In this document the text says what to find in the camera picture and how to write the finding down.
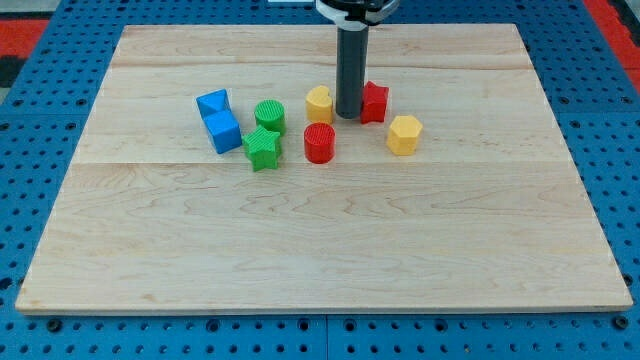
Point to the red cylinder block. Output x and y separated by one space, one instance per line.
319 143

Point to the green cylinder block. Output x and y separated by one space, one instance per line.
270 114

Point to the wooden board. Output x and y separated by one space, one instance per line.
489 215

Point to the black white robot arm end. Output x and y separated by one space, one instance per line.
356 15

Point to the blue cube block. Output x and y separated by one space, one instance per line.
223 131

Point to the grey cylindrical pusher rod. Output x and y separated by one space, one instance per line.
350 71

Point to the blue triangle block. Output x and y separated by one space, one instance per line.
213 102

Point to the yellow hexagon block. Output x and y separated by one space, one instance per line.
403 135

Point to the red star block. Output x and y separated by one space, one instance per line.
374 103

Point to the green star block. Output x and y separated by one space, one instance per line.
263 148

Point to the yellow heart block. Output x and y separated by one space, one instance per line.
319 105

